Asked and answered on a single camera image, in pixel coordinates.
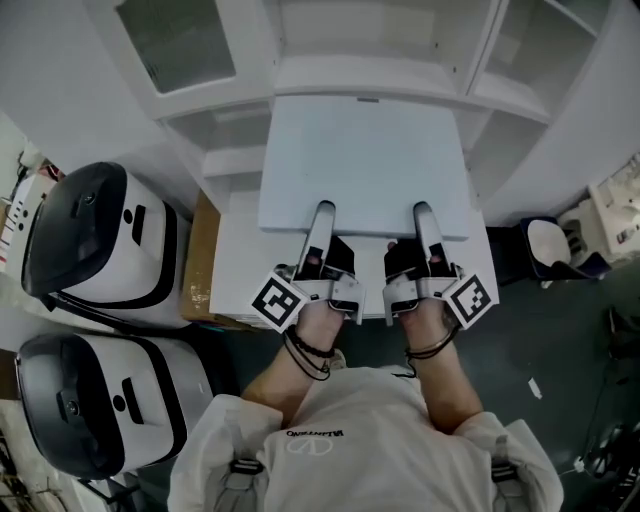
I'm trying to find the person's right forearm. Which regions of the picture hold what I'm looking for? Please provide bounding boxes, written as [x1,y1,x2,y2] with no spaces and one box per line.
[397,309,485,436]

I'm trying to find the person's right hand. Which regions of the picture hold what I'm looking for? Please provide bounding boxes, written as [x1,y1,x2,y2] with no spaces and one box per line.
[383,238,426,284]

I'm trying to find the white chair cushion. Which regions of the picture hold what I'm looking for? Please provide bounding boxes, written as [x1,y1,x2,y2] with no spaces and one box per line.
[527,218,571,269]

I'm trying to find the person's left forearm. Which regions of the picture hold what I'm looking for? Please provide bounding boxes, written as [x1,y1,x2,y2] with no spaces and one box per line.
[240,299,346,426]

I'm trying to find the white and black robot pod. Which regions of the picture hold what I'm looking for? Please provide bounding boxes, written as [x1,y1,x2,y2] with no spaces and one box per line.
[20,160,194,330]
[14,332,216,481]

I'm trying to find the person's left hand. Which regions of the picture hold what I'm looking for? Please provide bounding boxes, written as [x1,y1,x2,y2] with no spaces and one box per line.
[324,234,357,279]

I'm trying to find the white ornate vanity table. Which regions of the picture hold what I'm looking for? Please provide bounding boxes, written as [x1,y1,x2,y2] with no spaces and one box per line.
[557,152,640,266]

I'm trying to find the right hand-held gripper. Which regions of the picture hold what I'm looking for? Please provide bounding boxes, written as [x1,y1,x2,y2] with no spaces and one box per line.
[382,200,501,331]

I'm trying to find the black cord bracelet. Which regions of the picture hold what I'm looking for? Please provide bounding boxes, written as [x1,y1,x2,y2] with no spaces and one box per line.
[282,334,332,382]

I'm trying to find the large white box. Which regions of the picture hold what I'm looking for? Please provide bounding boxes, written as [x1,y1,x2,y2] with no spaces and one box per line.
[257,94,474,241]

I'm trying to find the white cabinet desk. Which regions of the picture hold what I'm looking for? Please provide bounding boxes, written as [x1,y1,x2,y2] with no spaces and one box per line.
[208,192,500,322]

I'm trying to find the dark blue chair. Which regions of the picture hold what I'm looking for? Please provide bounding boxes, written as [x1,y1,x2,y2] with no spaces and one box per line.
[487,215,611,289]

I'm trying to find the black beaded bracelet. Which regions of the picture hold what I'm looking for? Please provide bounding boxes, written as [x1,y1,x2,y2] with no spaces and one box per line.
[285,327,336,359]

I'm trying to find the grey backpack strap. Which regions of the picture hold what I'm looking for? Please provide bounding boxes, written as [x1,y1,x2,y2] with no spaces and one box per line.
[489,434,526,512]
[219,458,264,512]

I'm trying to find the white sweatshirt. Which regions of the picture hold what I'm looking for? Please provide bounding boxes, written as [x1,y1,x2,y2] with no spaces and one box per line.
[167,367,564,512]

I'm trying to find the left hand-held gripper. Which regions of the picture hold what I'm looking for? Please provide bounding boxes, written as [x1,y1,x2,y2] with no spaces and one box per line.
[249,200,367,334]

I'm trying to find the white panel with black buttons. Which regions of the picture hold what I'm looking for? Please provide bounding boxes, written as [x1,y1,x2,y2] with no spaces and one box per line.
[0,172,56,266]

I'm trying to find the brown cardboard box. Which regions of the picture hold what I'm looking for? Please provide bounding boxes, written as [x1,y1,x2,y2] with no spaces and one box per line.
[179,188,261,331]

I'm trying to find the thin dark bangle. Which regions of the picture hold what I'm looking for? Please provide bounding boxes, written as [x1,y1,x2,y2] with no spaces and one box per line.
[403,324,459,379]

